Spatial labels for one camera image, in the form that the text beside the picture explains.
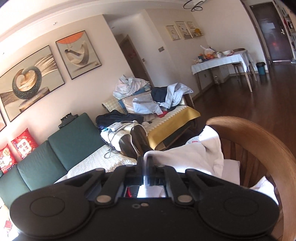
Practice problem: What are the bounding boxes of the red rabbit cushion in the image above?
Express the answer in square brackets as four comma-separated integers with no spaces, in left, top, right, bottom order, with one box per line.
[0,145,17,174]

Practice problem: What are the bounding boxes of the wooden chair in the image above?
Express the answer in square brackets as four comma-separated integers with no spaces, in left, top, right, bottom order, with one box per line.
[206,116,295,240]

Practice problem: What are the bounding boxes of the dark wooden door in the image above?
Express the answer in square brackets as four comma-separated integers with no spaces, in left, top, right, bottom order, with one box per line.
[250,1,293,63]

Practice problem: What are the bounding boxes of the white printed sweatshirt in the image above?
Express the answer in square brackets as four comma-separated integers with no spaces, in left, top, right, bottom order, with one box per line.
[136,124,279,205]

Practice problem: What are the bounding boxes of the left abstract painting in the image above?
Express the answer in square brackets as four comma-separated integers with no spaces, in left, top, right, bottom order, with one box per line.
[0,113,6,131]

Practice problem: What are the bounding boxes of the centre ring painting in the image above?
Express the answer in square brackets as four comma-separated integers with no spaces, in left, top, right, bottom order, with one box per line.
[1,46,65,121]

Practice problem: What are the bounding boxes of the dining table white cloth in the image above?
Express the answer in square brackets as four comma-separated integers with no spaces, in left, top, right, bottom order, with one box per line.
[191,50,257,92]

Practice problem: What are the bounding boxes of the ceiling ring lamp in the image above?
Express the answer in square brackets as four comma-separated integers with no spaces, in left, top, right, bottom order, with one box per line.
[183,0,207,12]

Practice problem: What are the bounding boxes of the clothes pile on armchair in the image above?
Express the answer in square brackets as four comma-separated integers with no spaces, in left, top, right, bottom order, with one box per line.
[113,75,193,116]

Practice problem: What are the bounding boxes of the black object on sofa back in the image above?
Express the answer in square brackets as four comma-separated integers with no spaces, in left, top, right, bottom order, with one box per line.
[58,113,79,128]

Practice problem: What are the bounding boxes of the right abstract painting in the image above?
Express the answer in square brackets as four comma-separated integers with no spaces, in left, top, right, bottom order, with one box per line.
[56,31,102,80]

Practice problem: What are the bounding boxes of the red text cushion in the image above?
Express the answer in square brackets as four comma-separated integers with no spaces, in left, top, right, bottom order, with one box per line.
[11,128,39,159]

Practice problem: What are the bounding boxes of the green sofa with lace cover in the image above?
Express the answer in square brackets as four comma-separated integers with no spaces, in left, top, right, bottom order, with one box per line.
[1,113,136,207]

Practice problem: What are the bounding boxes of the abstract painting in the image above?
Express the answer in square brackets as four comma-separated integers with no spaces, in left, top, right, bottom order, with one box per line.
[0,113,6,131]
[56,31,102,80]

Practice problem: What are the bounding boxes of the armchair with yellow cover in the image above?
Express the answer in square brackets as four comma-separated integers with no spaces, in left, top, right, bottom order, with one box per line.
[96,94,201,158]

